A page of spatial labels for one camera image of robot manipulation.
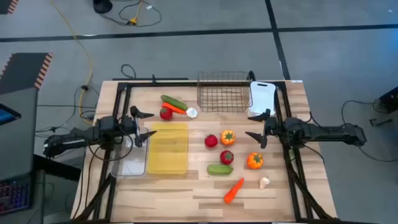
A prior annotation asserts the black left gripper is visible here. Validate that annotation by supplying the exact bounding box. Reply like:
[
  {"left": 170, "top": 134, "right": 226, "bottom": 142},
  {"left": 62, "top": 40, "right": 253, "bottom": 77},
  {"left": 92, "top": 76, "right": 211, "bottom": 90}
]
[{"left": 119, "top": 105, "right": 157, "bottom": 149}]

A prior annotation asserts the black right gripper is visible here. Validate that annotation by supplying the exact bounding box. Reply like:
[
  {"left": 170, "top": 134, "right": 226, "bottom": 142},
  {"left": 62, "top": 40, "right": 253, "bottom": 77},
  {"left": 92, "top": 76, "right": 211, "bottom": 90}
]
[{"left": 244, "top": 108, "right": 284, "bottom": 149}]

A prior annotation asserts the red toy tomato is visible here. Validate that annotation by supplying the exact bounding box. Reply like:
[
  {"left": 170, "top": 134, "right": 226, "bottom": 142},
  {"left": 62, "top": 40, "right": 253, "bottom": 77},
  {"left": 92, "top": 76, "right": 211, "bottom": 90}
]
[
  {"left": 159, "top": 107, "right": 174, "bottom": 121},
  {"left": 204, "top": 134, "right": 219, "bottom": 149},
  {"left": 220, "top": 149, "right": 234, "bottom": 166}
]

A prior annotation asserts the orange toy bell pepper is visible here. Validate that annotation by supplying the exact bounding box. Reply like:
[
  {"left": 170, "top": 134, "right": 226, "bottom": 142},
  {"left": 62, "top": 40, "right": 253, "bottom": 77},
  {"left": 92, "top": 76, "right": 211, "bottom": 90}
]
[
  {"left": 246, "top": 152, "right": 264, "bottom": 170},
  {"left": 221, "top": 129, "right": 236, "bottom": 146}
]

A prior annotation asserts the orange toy carrot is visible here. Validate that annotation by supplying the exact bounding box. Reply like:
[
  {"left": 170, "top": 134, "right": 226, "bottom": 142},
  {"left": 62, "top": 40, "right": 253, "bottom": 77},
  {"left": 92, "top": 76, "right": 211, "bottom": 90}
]
[
  {"left": 223, "top": 177, "right": 245, "bottom": 205},
  {"left": 161, "top": 102, "right": 187, "bottom": 115}
]

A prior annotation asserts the green toy cucumber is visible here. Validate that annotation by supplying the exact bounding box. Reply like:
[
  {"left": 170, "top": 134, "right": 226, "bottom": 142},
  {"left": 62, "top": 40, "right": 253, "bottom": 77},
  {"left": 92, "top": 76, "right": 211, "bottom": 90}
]
[
  {"left": 206, "top": 164, "right": 234, "bottom": 176},
  {"left": 160, "top": 95, "right": 188, "bottom": 111}
]

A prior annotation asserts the white cutting board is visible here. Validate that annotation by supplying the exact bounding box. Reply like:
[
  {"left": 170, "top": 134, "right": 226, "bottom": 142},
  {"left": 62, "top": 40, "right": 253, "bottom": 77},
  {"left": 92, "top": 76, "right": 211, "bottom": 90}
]
[{"left": 248, "top": 81, "right": 277, "bottom": 118}]

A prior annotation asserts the yellow translucent plastic bin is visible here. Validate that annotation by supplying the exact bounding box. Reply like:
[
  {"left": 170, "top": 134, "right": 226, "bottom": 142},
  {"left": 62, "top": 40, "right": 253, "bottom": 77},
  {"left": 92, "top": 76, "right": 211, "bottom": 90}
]
[{"left": 146, "top": 122, "right": 190, "bottom": 175}]

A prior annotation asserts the clear plastic bin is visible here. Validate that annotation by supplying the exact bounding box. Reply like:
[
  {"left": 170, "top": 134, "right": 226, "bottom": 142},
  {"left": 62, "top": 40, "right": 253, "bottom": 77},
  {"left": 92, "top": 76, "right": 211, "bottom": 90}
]
[{"left": 111, "top": 126, "right": 149, "bottom": 178}]

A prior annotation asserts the black flat bar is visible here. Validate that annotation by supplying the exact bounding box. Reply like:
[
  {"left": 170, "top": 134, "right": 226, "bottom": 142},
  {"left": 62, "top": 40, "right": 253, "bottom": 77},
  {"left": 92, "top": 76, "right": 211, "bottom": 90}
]
[{"left": 111, "top": 77, "right": 189, "bottom": 82}]

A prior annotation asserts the black floor box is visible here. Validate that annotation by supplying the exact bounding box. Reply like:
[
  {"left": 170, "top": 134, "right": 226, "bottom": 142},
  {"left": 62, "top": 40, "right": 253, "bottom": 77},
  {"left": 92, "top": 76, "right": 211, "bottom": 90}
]
[{"left": 32, "top": 154, "right": 81, "bottom": 183}]

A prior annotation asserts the grey desk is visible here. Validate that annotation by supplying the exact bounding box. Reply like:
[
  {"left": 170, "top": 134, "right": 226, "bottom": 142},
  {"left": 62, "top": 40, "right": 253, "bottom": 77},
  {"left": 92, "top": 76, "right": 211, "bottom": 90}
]
[{"left": 0, "top": 88, "right": 40, "bottom": 181}]

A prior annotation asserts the black round stand base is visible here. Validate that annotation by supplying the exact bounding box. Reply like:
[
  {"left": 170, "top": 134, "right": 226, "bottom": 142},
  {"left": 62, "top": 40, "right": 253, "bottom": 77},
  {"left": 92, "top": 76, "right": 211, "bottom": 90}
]
[{"left": 92, "top": 0, "right": 113, "bottom": 14}]

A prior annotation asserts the black equipment box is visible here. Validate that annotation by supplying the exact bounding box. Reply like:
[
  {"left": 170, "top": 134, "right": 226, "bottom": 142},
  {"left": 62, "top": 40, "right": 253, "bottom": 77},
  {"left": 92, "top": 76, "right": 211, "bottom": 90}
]
[{"left": 378, "top": 86, "right": 398, "bottom": 113}]

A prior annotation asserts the large black orange-striped mat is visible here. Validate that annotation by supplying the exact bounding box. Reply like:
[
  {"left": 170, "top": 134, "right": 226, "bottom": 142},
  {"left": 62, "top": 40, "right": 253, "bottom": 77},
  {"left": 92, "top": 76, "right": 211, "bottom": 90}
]
[{"left": 0, "top": 52, "right": 54, "bottom": 96}]

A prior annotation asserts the computer screen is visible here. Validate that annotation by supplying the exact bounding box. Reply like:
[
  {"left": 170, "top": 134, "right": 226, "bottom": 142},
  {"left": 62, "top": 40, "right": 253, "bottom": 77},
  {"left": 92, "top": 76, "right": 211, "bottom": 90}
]
[{"left": 0, "top": 103, "right": 22, "bottom": 126}]

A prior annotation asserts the backlit black keyboard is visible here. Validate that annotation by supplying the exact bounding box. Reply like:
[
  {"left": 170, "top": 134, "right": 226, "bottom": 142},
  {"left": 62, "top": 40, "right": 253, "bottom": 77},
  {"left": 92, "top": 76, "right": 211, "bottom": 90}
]
[{"left": 0, "top": 175, "right": 34, "bottom": 216}]

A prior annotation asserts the small black orange-striped mat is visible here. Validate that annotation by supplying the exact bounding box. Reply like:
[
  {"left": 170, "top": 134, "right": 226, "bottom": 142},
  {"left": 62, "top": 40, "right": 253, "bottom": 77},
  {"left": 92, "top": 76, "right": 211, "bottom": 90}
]
[{"left": 0, "top": 0, "right": 19, "bottom": 15}]

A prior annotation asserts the dark wire basket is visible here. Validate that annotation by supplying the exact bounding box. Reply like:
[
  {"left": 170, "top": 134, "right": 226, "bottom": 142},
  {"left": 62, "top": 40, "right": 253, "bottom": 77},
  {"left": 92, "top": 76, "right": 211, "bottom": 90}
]
[{"left": 197, "top": 71, "right": 253, "bottom": 113}]

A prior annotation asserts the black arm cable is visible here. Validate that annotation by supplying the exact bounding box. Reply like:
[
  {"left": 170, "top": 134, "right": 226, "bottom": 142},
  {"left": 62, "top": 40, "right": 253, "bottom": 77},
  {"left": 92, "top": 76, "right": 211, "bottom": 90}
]
[{"left": 86, "top": 124, "right": 135, "bottom": 162}]

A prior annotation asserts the black looped cable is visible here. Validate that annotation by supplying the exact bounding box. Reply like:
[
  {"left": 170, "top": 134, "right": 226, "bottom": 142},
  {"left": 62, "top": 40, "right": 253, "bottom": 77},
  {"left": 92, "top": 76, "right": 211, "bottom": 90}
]
[{"left": 120, "top": 63, "right": 137, "bottom": 80}]

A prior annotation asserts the black metal table frame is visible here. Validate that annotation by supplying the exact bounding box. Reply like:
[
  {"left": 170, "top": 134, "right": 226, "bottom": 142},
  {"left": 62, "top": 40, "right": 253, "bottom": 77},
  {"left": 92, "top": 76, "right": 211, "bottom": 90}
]
[{"left": 73, "top": 80, "right": 335, "bottom": 222}]

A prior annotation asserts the yellow extension cable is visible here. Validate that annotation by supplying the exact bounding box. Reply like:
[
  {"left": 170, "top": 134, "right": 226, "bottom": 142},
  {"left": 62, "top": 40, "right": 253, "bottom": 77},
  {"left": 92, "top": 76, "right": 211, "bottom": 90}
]
[{"left": 49, "top": 0, "right": 94, "bottom": 116}]

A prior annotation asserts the black floor cable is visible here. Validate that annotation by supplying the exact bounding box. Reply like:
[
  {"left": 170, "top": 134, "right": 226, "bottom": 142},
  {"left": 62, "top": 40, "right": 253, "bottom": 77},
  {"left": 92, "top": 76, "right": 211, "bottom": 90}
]
[
  {"left": 99, "top": 0, "right": 163, "bottom": 28},
  {"left": 341, "top": 99, "right": 398, "bottom": 163},
  {"left": 35, "top": 84, "right": 100, "bottom": 133}
]

